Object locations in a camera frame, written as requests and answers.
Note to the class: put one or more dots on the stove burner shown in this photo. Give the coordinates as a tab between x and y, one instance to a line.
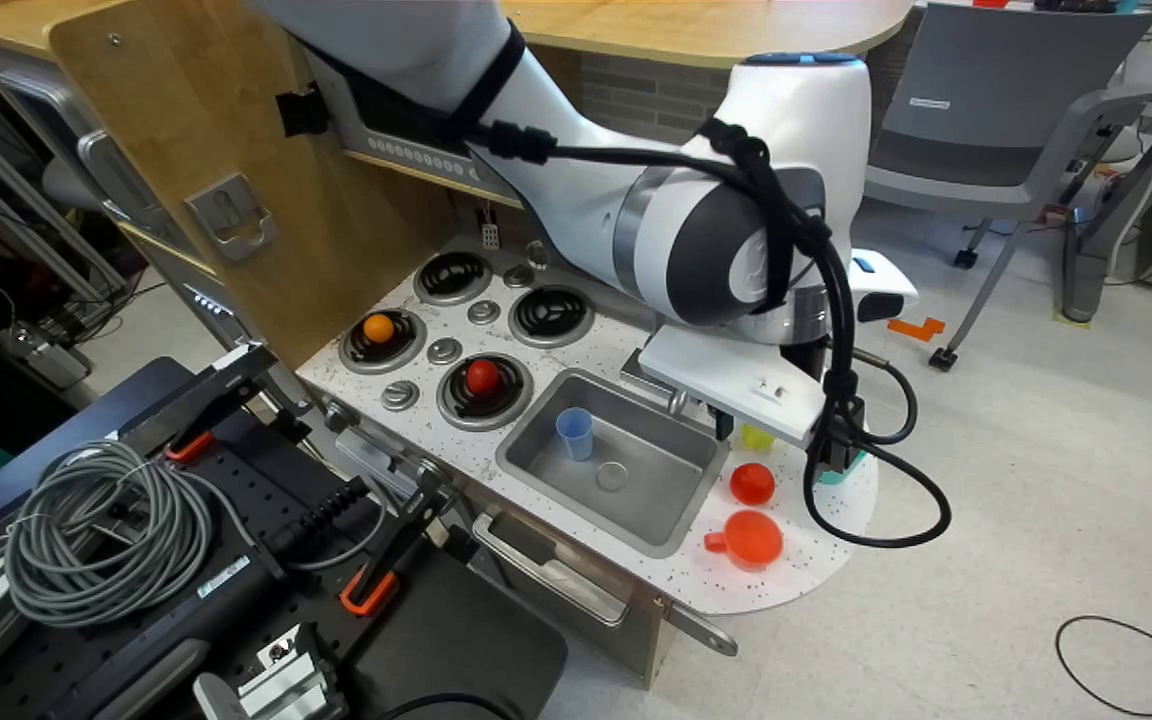
384	358
477	413
455	277
551	317

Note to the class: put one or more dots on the red plastic cup with handle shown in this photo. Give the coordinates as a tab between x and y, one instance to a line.
749	541

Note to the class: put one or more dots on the back left stove burner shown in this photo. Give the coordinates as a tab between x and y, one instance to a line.
455	277

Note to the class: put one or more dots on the toy microwave oven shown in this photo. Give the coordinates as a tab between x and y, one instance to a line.
388	142

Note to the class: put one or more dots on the back right stove burner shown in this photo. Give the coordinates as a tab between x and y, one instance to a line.
551	317

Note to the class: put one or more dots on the grey office chair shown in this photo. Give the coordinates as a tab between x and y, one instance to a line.
995	110

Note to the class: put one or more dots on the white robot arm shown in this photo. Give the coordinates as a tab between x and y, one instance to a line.
738	229

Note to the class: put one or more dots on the wooden toy kitchen unit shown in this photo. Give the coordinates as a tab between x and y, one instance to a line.
218	119

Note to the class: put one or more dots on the small blue cup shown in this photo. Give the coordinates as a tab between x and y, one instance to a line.
573	424

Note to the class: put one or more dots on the red ball on burner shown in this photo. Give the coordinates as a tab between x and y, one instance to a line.
483	378

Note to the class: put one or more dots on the grey toy faucet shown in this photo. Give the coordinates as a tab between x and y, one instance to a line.
641	378

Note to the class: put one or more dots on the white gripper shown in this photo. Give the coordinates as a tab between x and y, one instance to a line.
738	378

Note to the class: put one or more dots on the grey toy sink basin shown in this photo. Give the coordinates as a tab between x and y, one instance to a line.
647	472

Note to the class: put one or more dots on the black orange clamp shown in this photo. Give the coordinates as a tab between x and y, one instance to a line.
378	583

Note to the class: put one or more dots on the teal plastic cup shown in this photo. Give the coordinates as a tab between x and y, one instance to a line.
836	466

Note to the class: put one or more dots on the small red ball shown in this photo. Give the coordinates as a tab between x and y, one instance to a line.
752	486

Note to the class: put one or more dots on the orange ball on burner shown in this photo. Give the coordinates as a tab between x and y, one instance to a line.
378	328

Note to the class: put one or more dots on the front left stove burner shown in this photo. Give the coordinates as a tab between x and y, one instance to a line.
384	358

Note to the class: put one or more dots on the front right stove burner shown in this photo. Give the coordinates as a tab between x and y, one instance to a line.
477	413

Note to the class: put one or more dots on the orange clamp on floor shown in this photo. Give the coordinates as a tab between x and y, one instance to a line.
919	328

